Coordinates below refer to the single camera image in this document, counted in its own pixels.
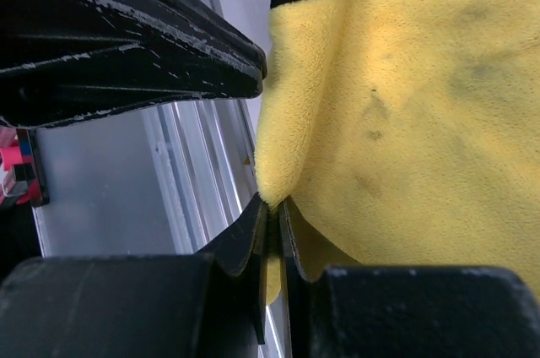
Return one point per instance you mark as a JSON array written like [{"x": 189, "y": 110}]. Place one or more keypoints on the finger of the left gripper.
[{"x": 68, "y": 61}]

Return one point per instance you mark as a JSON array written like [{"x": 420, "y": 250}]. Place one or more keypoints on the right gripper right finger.
[{"x": 335, "y": 307}]

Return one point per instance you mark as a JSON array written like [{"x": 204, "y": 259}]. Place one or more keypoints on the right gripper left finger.
[{"x": 207, "y": 304}]

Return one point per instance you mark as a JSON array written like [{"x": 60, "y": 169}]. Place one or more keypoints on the aluminium mounting rail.
[{"x": 160, "y": 180}]

